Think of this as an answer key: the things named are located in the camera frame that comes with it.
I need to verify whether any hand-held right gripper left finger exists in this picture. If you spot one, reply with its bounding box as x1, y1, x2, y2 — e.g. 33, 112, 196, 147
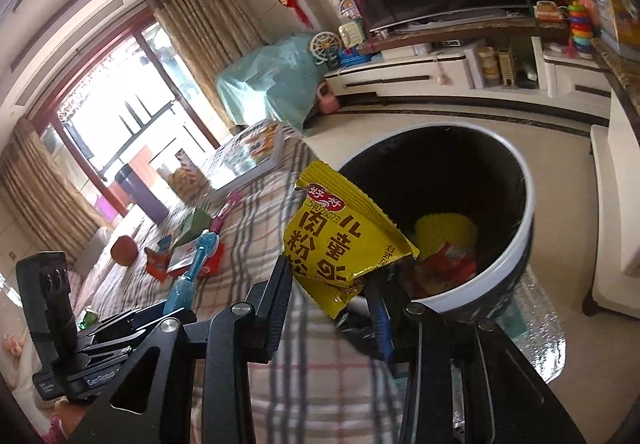
67, 254, 296, 444

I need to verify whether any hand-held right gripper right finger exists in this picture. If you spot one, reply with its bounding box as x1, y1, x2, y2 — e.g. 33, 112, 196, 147
362, 274, 586, 444

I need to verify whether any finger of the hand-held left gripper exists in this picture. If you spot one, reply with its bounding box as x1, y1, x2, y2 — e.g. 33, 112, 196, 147
82, 341, 138, 370
77, 300, 198, 347

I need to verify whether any orange snack wrapper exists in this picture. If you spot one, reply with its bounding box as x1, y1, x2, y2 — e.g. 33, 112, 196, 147
145, 247, 173, 281

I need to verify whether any yellow snack packet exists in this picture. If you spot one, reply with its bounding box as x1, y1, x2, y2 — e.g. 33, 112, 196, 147
282, 160, 421, 321

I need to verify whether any blue plastic toy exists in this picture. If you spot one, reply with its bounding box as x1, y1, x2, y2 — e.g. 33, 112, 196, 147
164, 231, 221, 315

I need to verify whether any red and white carton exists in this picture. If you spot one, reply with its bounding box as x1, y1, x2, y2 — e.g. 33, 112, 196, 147
167, 241, 226, 277

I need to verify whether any red snack packet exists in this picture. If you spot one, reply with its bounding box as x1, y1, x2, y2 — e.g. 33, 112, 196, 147
400, 241, 478, 297

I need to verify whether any pink plastic toy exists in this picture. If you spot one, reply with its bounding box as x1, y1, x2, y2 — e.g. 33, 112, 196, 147
210, 191, 243, 235

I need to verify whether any green carton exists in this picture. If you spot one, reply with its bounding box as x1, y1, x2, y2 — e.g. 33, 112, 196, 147
172, 207, 213, 250

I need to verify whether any yellow wedge sponge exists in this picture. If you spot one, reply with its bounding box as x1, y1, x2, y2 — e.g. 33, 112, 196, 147
414, 213, 478, 255

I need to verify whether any white bin with black liner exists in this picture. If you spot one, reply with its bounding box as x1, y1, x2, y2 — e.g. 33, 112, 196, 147
332, 124, 537, 325

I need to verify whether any red apple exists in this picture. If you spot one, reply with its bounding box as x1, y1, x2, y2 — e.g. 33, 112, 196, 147
110, 235, 138, 267

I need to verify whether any pink striped sofa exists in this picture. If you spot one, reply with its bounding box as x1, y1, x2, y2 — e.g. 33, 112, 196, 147
0, 224, 118, 425

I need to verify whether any plaid tablecloth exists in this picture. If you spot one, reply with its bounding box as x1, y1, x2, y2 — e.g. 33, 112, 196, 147
75, 139, 416, 444

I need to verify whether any beige patterned curtain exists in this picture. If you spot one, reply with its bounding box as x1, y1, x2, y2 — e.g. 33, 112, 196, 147
0, 119, 103, 265
146, 0, 263, 130

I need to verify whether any purple thermos bottle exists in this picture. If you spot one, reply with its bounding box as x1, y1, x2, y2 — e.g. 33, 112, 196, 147
115, 164, 171, 225

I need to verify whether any clear cookie jar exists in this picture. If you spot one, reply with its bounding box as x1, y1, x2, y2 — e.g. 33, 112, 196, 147
167, 159, 208, 197

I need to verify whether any colourful flat game box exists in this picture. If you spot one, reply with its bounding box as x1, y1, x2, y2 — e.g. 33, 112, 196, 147
197, 121, 298, 202

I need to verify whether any silver foil covered box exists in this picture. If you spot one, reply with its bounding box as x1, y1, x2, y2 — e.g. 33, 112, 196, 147
495, 281, 567, 386

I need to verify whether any red-framed balcony door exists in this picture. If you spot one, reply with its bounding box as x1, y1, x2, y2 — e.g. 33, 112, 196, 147
30, 7, 221, 220

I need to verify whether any pink toy watering can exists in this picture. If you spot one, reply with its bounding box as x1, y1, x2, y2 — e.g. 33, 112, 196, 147
316, 82, 341, 115

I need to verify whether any teal covered armchair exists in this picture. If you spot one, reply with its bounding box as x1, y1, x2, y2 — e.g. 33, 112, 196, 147
214, 29, 326, 132

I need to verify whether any blue toy base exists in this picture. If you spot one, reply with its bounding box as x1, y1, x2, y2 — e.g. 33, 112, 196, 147
337, 49, 371, 68

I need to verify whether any white television cabinet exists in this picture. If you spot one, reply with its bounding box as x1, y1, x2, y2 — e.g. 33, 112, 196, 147
322, 19, 613, 112

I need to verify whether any small white fan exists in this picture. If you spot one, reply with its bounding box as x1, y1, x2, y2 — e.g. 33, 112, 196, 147
308, 30, 342, 68

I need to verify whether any white side cabinet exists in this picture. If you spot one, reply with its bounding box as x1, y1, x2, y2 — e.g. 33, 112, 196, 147
590, 84, 640, 320

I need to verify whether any green toy telephone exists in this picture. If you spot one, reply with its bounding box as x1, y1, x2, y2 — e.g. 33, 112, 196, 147
337, 19, 365, 48

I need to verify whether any cream round tin stack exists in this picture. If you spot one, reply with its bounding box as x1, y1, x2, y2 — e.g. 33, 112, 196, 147
476, 47, 501, 80

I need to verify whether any brown marble counter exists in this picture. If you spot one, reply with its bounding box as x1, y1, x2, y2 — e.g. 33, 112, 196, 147
592, 39, 640, 125

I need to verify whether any toy cash register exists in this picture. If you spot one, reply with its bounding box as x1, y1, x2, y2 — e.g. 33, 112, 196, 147
534, 0, 566, 22

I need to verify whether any colourful printed box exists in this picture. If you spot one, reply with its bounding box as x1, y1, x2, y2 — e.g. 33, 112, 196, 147
585, 0, 640, 50

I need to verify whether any rainbow stacking ring toy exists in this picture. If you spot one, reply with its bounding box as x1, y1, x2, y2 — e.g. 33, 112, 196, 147
567, 0, 593, 48

